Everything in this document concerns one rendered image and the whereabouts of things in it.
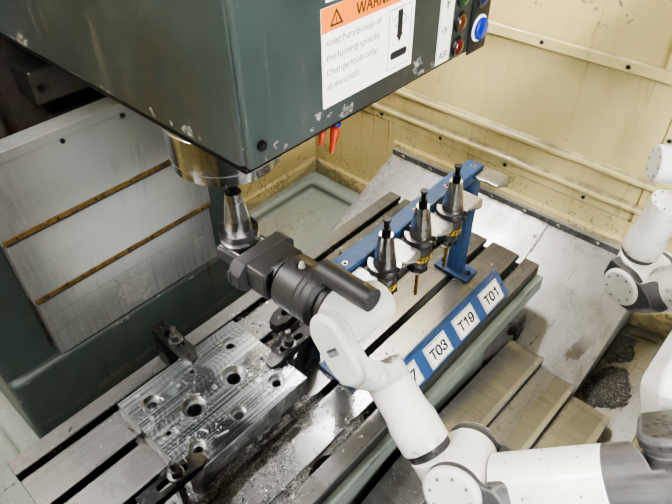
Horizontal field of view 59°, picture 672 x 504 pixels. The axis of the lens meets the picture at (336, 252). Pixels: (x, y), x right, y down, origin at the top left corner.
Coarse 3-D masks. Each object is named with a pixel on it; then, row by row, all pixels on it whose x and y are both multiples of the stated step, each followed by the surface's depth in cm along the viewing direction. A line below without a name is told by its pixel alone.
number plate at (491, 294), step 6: (492, 282) 142; (486, 288) 141; (492, 288) 142; (498, 288) 143; (480, 294) 139; (486, 294) 140; (492, 294) 142; (498, 294) 143; (480, 300) 139; (486, 300) 140; (492, 300) 141; (498, 300) 142; (486, 306) 140; (492, 306) 141; (486, 312) 140
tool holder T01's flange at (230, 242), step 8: (256, 224) 93; (224, 232) 92; (248, 232) 92; (256, 232) 92; (224, 240) 92; (232, 240) 91; (240, 240) 91; (248, 240) 92; (256, 240) 94; (232, 248) 92; (240, 248) 92; (248, 248) 93
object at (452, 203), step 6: (450, 180) 116; (462, 180) 116; (450, 186) 116; (456, 186) 115; (462, 186) 116; (450, 192) 116; (456, 192) 116; (462, 192) 117; (444, 198) 118; (450, 198) 117; (456, 198) 117; (462, 198) 118; (444, 204) 119; (450, 204) 118; (456, 204) 117; (462, 204) 118; (444, 210) 119; (450, 210) 118; (456, 210) 118; (462, 210) 119
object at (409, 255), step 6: (396, 240) 114; (396, 246) 113; (402, 246) 113; (408, 246) 113; (396, 252) 112; (402, 252) 112; (408, 252) 111; (414, 252) 111; (402, 258) 110; (408, 258) 110; (414, 258) 110; (402, 264) 110; (408, 264) 110
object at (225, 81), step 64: (0, 0) 80; (64, 0) 67; (128, 0) 58; (192, 0) 50; (256, 0) 50; (320, 0) 56; (64, 64) 76; (128, 64) 64; (192, 64) 55; (256, 64) 53; (320, 64) 60; (192, 128) 62; (256, 128) 57; (320, 128) 64
